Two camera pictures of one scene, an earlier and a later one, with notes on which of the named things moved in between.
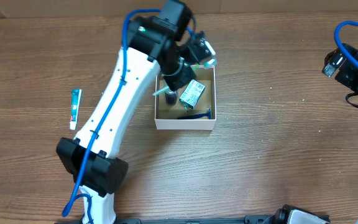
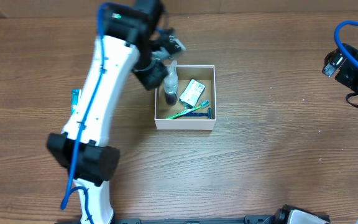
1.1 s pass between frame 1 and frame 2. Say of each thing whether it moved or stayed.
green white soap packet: stayed
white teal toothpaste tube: stayed
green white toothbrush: moved
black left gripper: moved
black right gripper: stayed
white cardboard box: stayed
